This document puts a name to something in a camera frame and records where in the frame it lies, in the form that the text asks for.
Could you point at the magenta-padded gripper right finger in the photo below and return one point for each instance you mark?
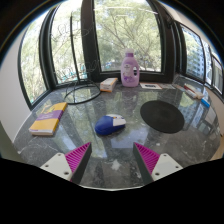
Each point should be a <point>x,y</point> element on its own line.
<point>147,156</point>

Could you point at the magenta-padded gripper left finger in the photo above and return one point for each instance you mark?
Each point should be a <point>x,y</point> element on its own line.
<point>77,156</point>

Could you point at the blue and white computer mouse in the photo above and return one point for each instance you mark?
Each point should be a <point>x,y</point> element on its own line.
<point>106,126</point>

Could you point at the black round mouse pad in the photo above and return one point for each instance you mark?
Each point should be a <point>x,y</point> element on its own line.
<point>162,116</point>

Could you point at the yellow and purple book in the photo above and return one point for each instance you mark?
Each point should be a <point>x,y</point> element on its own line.
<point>48,120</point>

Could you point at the white card with dark print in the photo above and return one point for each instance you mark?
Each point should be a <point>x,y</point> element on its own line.
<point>150,86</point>

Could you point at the orange and white small box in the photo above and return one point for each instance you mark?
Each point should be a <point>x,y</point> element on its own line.
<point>108,85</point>

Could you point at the red and white box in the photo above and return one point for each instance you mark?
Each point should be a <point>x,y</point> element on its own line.
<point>192,91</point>

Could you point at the small blue box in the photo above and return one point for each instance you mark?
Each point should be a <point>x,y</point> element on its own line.
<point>205,102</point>

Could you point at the purple detergent bottle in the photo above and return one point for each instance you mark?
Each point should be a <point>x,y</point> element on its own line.
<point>130,71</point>

